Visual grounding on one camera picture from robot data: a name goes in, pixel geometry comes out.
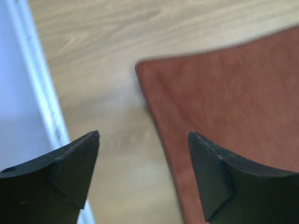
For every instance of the brown towel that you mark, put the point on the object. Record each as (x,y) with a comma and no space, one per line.
(244,98)

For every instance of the aluminium frame rail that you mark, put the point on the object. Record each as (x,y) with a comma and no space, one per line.
(31,121)

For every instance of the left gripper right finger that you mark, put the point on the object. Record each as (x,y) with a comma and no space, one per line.
(236,190)

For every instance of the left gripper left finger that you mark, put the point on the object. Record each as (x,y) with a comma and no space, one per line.
(52,188)

